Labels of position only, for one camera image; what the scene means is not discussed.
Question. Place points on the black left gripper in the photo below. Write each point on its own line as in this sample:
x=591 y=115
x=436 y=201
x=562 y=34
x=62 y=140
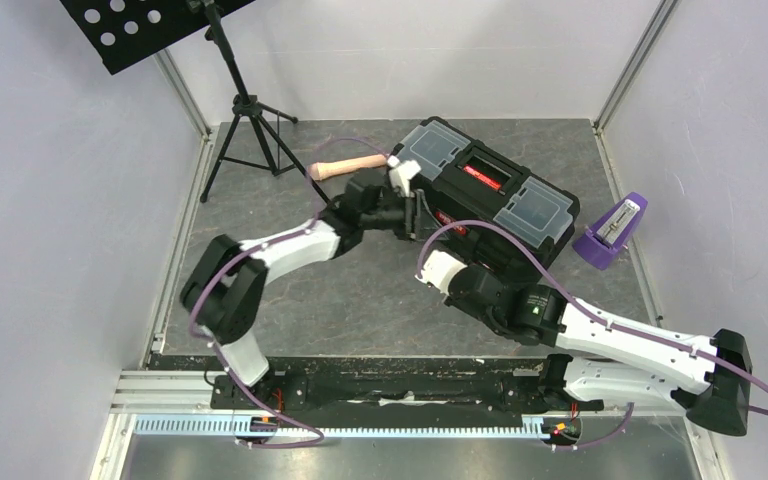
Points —
x=411 y=228

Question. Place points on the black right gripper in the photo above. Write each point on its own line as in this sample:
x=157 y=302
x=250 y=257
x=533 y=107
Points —
x=475 y=263

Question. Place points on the black plastic toolbox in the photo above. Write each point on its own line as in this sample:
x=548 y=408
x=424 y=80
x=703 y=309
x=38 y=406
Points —
x=461 y=179

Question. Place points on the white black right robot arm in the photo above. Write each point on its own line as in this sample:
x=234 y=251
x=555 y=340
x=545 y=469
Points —
x=663 y=367

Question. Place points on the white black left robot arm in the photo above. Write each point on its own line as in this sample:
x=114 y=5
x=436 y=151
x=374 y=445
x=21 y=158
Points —
x=223 y=294

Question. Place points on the purple plastic scraper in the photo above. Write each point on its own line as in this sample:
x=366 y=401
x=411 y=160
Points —
x=601 y=243

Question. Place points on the black tripod music stand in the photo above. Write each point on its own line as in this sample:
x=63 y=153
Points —
x=124 y=33

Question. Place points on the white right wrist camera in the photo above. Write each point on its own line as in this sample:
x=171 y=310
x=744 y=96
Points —
x=439 y=269

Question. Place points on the beige wooden handle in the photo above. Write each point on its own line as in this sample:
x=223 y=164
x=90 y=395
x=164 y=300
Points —
x=324 y=170

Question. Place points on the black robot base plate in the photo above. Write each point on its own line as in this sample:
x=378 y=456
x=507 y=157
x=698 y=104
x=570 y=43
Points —
x=417 y=392

